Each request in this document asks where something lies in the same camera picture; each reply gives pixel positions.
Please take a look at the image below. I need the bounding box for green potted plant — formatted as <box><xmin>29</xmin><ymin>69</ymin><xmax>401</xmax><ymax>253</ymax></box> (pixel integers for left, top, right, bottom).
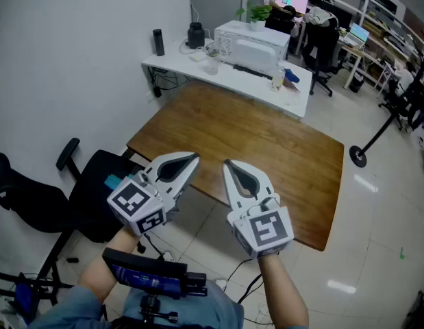
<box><xmin>235</xmin><ymin>0</ymin><xmax>273</xmax><ymax>32</ymax></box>

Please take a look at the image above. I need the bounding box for pink computer monitor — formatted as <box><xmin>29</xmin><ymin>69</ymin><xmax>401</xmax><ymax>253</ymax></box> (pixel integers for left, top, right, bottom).
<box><xmin>275</xmin><ymin>0</ymin><xmax>310</xmax><ymax>15</ymax></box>

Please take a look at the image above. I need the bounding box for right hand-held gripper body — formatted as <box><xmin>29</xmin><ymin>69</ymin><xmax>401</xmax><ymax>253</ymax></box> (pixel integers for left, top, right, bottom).
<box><xmin>227</xmin><ymin>192</ymin><xmax>295</xmax><ymax>260</ymax></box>

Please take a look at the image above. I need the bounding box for black flat bar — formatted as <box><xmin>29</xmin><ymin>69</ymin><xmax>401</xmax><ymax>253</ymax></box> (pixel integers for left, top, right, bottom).
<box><xmin>232</xmin><ymin>63</ymin><xmax>278</xmax><ymax>80</ymax></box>

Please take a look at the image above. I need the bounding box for black monitor mount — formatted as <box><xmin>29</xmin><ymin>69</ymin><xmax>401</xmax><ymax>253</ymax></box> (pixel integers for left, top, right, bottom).
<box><xmin>138</xmin><ymin>295</ymin><xmax>180</xmax><ymax>326</ymax></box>

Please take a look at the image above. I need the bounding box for clear plastic wrap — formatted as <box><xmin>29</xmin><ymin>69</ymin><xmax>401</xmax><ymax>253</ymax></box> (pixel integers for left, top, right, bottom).
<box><xmin>283</xmin><ymin>90</ymin><xmax>305</xmax><ymax>106</ymax></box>

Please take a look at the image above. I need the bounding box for black swivel office chair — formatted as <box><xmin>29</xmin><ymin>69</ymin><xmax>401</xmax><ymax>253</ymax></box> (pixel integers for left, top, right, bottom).
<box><xmin>301</xmin><ymin>21</ymin><xmax>342</xmax><ymax>98</ymax></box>

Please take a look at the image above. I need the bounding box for person's right forearm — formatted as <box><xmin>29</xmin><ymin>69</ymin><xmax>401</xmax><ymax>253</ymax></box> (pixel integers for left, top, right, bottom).
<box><xmin>258</xmin><ymin>252</ymin><xmax>310</xmax><ymax>329</ymax></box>

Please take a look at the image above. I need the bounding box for black tall cylinder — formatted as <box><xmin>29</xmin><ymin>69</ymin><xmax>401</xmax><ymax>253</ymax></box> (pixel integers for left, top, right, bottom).
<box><xmin>152</xmin><ymin>28</ymin><xmax>166</xmax><ymax>57</ymax></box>

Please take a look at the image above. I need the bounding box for brown wooden table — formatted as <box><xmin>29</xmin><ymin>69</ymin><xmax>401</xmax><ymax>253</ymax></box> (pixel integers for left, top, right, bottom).
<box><xmin>125</xmin><ymin>80</ymin><xmax>345</xmax><ymax>252</ymax></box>

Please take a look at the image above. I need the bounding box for clear glass cup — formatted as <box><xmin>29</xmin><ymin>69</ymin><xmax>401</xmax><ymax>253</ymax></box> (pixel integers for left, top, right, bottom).
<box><xmin>205</xmin><ymin>56</ymin><xmax>221</xmax><ymax>76</ymax></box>

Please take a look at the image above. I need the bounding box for black chest-mounted monitor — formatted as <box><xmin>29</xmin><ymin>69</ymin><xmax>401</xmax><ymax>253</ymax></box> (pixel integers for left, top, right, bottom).
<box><xmin>101</xmin><ymin>247</ymin><xmax>208</xmax><ymax>300</ymax></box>

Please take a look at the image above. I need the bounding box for blue cloth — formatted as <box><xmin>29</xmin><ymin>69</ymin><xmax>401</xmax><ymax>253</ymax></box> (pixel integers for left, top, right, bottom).
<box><xmin>284</xmin><ymin>67</ymin><xmax>301</xmax><ymax>84</ymax></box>

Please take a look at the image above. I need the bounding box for open laptop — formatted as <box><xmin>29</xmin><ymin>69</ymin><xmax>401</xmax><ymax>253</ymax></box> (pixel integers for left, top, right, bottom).
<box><xmin>345</xmin><ymin>22</ymin><xmax>371</xmax><ymax>46</ymax></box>

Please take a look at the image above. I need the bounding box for white microwave oven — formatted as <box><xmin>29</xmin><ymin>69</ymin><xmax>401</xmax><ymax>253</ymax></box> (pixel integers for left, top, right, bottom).
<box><xmin>214</xmin><ymin>19</ymin><xmax>291</xmax><ymax>72</ymax></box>

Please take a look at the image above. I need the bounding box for black stanchion post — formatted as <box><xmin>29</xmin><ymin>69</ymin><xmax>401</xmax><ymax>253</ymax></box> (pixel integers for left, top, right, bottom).
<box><xmin>349</xmin><ymin>113</ymin><xmax>398</xmax><ymax>169</ymax></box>

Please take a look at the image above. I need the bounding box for white desk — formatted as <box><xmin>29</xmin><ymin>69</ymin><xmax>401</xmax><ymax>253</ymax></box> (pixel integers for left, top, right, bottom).
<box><xmin>140</xmin><ymin>38</ymin><xmax>314</xmax><ymax>119</ymax></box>

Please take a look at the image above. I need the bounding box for person's left forearm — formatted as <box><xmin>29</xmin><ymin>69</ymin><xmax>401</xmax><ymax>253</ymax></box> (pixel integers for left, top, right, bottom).
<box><xmin>77</xmin><ymin>225</ymin><xmax>144</xmax><ymax>297</ymax></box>

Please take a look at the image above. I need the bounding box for black trash bin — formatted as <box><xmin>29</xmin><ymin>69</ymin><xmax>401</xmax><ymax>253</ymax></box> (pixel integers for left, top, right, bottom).
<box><xmin>348</xmin><ymin>69</ymin><xmax>365</xmax><ymax>94</ymax></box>

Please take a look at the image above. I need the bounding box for white storage shelving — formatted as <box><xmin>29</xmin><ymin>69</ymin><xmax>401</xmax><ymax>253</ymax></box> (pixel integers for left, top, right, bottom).
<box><xmin>269</xmin><ymin>0</ymin><xmax>424</xmax><ymax>61</ymax></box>

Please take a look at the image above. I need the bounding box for blue plastic bag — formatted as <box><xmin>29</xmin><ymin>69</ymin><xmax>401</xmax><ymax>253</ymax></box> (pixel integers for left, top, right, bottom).
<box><xmin>103</xmin><ymin>173</ymin><xmax>125</xmax><ymax>192</ymax></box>

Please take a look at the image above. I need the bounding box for black jar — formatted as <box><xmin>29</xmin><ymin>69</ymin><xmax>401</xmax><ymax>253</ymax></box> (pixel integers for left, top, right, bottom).
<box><xmin>186</xmin><ymin>21</ymin><xmax>205</xmax><ymax>50</ymax></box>

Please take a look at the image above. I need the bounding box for clear plastic bottle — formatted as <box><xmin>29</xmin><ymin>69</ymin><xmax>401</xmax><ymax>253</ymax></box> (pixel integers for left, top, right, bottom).
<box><xmin>271</xmin><ymin>66</ymin><xmax>287</xmax><ymax>92</ymax></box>

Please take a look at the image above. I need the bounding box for white garment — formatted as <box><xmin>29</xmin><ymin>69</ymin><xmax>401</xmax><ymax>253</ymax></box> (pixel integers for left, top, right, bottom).
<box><xmin>303</xmin><ymin>6</ymin><xmax>338</xmax><ymax>25</ymax></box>

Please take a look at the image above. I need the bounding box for black office chair with armrest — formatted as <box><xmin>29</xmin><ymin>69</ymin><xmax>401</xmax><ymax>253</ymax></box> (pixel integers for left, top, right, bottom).
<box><xmin>0</xmin><ymin>137</ymin><xmax>147</xmax><ymax>308</ymax></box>

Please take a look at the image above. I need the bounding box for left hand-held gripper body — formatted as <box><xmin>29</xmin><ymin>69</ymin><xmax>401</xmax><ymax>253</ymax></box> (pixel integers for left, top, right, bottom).
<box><xmin>106</xmin><ymin>169</ymin><xmax>181</xmax><ymax>236</ymax></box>

